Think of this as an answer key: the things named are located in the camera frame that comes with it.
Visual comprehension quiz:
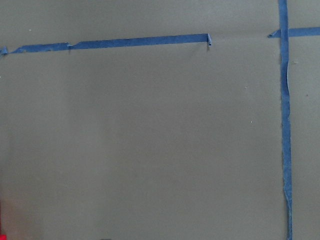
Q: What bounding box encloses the red cube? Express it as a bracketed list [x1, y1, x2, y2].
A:
[0, 217, 7, 240]

